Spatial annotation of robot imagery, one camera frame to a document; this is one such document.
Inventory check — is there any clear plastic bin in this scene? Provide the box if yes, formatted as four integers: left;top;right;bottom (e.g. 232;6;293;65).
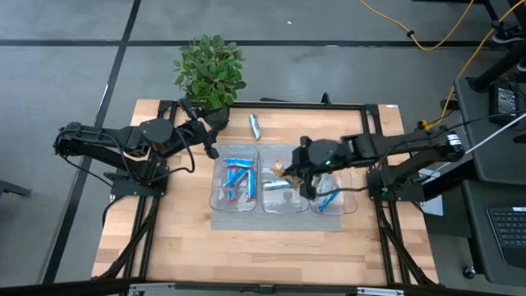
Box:
307;164;359;215
208;142;261;214
258;143;310;215

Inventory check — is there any green potted plant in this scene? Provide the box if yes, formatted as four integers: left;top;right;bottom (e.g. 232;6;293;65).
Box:
172;33;248;133

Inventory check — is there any silver aluminium extrusion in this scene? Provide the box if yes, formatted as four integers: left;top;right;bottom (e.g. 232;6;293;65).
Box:
127;281;177;295
356;286;406;296

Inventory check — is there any white blue granola bar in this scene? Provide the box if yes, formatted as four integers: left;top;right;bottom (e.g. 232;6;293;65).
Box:
248;113;263;141

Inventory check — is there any black keyboard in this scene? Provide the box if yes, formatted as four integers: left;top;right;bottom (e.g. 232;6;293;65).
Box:
486;206;526;269

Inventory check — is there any green Chewy granola bar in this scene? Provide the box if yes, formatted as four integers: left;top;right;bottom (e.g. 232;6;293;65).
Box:
270;160;306;187

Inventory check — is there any white cable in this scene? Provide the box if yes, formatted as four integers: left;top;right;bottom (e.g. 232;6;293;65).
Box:
422;122;526;176

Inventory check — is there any grey chair leg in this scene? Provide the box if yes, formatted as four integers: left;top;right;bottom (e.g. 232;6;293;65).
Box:
0;178;33;199

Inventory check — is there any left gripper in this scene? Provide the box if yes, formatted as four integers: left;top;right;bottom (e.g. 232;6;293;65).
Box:
176;96;222;161

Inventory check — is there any black table frame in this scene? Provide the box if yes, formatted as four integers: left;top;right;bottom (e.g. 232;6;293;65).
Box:
92;99;440;289

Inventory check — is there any black power adapter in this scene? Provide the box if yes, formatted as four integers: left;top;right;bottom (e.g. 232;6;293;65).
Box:
487;81;521;127

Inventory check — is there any yellow cable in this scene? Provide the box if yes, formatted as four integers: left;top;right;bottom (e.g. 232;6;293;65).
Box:
418;0;526;131
358;0;477;53

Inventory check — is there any blue Chewy oatmeal raisin bar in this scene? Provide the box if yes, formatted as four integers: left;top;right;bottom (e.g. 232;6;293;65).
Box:
316;189;342;213

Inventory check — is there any grey desk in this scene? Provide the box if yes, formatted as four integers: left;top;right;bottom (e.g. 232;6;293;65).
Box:
460;179;526;288
453;76;526;187

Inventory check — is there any white green granola bar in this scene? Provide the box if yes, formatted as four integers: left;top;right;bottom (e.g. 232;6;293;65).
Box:
261;179;295;192

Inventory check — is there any seated person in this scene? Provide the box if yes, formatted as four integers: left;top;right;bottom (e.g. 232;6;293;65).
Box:
491;25;526;73

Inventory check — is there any clear plastic divided tray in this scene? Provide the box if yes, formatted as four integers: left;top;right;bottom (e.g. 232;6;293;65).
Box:
210;141;344;233

